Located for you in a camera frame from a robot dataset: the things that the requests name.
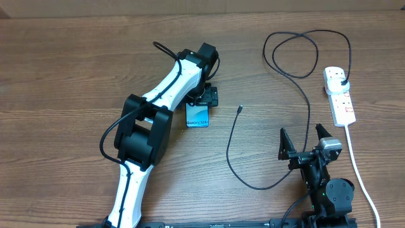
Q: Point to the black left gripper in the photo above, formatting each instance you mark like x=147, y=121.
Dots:
x=208, y=96

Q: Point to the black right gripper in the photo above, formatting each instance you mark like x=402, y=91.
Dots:
x=286, y=152

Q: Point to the blue Galaxy smartphone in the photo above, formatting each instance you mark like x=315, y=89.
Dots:
x=197, y=116

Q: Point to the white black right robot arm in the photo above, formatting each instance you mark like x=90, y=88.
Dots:
x=331, y=199

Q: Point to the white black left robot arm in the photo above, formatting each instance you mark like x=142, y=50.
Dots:
x=138, y=140

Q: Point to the white charger plug adapter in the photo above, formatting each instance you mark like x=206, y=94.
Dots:
x=335, y=86

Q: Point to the white power strip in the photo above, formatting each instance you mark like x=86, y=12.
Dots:
x=341, y=105

